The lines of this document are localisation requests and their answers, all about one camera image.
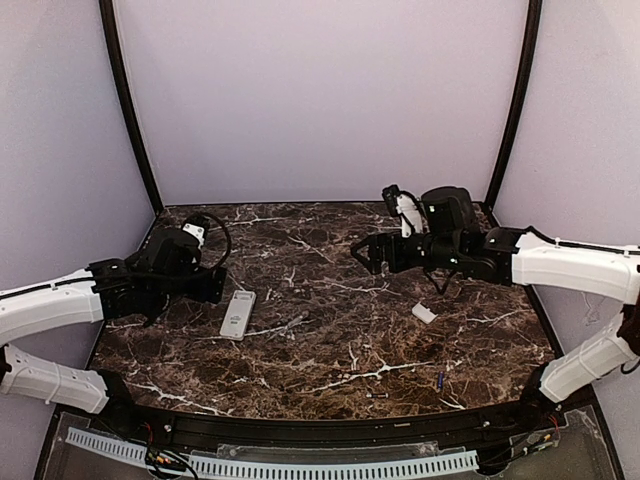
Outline white remote control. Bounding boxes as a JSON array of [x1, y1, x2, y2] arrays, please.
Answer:
[[219, 290, 256, 341]]

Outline white battery cover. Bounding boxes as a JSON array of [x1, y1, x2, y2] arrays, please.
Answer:
[[411, 303, 437, 325]]

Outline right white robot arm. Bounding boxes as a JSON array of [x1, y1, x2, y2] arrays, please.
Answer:
[[351, 185, 639, 405]]

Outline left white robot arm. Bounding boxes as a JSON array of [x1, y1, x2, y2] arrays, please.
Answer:
[[1, 218, 226, 414]]

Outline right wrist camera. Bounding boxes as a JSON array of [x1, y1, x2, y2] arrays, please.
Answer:
[[382, 184, 425, 238]]

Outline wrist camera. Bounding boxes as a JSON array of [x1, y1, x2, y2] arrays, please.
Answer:
[[382, 184, 425, 238], [181, 213, 211, 252]]

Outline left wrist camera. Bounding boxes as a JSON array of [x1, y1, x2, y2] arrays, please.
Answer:
[[181, 213, 211, 252]]

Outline black braided cable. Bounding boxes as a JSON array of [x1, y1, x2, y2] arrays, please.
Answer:
[[199, 212, 232, 274]]

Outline right black frame post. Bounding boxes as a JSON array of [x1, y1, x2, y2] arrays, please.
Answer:
[[484, 0, 543, 211]]

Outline black frame post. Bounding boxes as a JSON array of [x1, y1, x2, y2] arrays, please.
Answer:
[[98, 0, 164, 216], [484, 0, 543, 211]]

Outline black front rail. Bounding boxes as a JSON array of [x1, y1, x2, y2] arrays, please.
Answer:
[[143, 408, 509, 450]]

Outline white slotted cable duct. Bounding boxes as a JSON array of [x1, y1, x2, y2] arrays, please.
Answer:
[[65, 427, 479, 479]]

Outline left black frame post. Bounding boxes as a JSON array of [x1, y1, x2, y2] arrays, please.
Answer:
[[98, 0, 164, 216]]

